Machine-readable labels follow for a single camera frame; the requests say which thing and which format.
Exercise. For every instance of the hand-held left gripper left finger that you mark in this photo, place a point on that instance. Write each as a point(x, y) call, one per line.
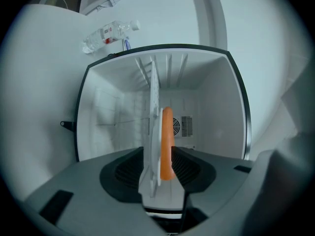
point(83, 185)

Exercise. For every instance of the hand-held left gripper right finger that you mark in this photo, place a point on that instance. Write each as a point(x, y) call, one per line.
point(216, 176)

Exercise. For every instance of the white fridge with black rim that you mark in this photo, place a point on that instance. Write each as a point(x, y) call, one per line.
point(216, 102)

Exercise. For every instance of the blue pen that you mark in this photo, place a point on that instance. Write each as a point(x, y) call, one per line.
point(127, 44)

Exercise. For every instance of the clear plastic water bottle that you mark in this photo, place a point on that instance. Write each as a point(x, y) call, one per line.
point(105, 34)

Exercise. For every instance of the black metal hinge bracket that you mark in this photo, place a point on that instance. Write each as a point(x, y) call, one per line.
point(67, 125)

